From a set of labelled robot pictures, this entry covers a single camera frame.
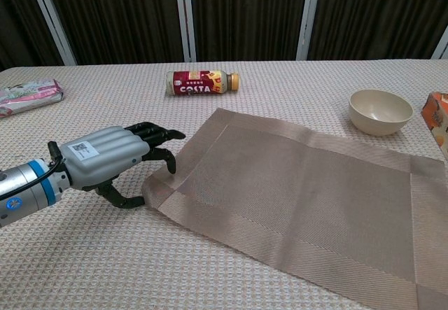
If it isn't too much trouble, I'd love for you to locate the brown woven placemat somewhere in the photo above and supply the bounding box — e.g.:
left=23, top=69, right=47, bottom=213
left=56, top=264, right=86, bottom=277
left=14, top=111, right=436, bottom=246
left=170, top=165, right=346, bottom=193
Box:
left=142, top=107, right=448, bottom=310

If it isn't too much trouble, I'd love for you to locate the beige woven tablecloth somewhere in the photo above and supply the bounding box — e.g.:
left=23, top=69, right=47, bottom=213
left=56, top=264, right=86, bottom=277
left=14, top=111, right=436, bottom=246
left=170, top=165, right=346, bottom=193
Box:
left=0, top=57, right=448, bottom=310

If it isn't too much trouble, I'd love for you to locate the orange carton box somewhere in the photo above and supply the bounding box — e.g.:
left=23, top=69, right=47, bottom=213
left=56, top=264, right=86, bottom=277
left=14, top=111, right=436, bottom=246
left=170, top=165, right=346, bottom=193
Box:
left=421, top=92, right=448, bottom=159

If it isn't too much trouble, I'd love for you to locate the pink floral tissue pack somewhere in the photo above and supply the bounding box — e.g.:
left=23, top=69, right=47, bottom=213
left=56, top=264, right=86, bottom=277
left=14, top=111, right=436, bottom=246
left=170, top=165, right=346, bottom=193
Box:
left=0, top=78, right=66, bottom=119

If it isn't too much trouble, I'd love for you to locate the grey screen frame post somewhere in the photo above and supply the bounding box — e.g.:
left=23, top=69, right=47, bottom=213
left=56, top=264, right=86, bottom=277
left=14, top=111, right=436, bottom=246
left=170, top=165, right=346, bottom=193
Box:
left=174, top=0, right=197, bottom=62
left=296, top=0, right=322, bottom=61
left=26, top=0, right=78, bottom=66
left=430, top=26, right=448, bottom=60

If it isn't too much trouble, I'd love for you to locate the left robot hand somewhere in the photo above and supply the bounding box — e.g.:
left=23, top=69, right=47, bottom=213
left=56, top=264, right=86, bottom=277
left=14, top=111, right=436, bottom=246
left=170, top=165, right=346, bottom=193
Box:
left=57, top=120, right=186, bottom=209

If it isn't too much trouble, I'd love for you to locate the Costa coffee bottle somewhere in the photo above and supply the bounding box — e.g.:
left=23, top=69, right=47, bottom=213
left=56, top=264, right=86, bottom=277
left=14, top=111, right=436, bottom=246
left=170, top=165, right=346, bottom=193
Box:
left=165, top=70, right=242, bottom=97

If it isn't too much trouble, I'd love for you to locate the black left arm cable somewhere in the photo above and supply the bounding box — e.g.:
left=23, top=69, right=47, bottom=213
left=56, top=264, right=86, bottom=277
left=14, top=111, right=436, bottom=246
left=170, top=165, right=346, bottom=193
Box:
left=34, top=141, right=68, bottom=187

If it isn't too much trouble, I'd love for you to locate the beige bowl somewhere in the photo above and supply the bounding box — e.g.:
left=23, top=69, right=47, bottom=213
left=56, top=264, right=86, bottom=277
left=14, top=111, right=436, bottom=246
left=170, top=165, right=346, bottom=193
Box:
left=348, top=89, right=414, bottom=136

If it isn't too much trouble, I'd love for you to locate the dark pleated screen panel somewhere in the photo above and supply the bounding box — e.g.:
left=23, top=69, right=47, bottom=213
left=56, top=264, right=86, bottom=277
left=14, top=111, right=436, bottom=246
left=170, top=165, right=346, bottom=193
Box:
left=307, top=0, right=448, bottom=61
left=188, top=0, right=309, bottom=62
left=41, top=0, right=186, bottom=66
left=0, top=0, right=66, bottom=71

